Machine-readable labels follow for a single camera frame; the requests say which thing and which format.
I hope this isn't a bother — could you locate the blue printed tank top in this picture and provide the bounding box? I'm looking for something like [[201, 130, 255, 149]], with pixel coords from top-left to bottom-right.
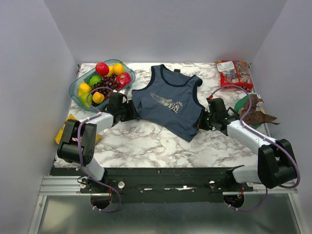
[[132, 64, 205, 142]]

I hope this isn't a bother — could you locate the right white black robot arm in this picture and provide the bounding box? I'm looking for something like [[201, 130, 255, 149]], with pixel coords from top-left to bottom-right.
[[198, 98, 300, 191]]

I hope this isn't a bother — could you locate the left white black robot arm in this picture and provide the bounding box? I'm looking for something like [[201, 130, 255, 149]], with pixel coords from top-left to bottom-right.
[[57, 93, 138, 193]]

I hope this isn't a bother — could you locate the orange fruit front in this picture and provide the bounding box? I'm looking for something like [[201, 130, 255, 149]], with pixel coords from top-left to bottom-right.
[[92, 92, 105, 104]]

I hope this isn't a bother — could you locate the orange fruit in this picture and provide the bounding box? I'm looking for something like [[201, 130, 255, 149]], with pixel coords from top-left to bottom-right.
[[113, 63, 124, 76], [92, 92, 105, 104]]

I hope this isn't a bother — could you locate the red apple right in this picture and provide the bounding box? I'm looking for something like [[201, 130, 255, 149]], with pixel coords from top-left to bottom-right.
[[117, 72, 131, 90]]

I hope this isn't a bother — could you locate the red apple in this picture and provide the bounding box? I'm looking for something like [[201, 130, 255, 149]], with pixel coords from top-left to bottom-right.
[[117, 72, 131, 90], [95, 62, 110, 76]]

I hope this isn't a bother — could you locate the dark purple grape bunch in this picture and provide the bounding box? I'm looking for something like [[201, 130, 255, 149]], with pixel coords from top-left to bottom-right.
[[91, 74, 118, 90]]

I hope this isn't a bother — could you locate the green pear front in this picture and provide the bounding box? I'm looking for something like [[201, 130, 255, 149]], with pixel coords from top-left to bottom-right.
[[80, 92, 93, 108]]

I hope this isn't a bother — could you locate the green fruit middle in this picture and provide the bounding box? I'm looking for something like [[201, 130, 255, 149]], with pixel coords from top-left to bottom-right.
[[89, 75, 102, 87]]

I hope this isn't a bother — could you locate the orange fruit top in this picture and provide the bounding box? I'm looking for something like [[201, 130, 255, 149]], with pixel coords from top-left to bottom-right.
[[113, 63, 124, 76]]

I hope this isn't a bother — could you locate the yellow lemon left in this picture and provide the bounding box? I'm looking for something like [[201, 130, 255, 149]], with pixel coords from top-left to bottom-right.
[[78, 83, 92, 97]]

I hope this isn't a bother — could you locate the red candy bag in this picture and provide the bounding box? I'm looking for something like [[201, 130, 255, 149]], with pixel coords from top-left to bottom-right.
[[215, 60, 254, 92]]

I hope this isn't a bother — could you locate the red apple top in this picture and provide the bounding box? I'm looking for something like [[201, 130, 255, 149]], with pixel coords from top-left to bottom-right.
[[95, 62, 110, 76]]

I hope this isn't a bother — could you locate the yellow Lays chips bag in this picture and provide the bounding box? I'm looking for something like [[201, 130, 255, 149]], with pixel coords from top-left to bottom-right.
[[55, 114, 102, 144]]

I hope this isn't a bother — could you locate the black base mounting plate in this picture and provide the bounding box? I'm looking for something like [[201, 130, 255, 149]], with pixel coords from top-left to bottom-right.
[[50, 168, 265, 207]]

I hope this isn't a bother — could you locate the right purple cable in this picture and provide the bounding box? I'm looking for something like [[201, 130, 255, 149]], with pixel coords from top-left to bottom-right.
[[211, 84, 302, 212]]

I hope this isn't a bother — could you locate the aluminium rail frame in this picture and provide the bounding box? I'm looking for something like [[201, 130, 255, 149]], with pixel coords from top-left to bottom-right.
[[29, 176, 309, 234]]

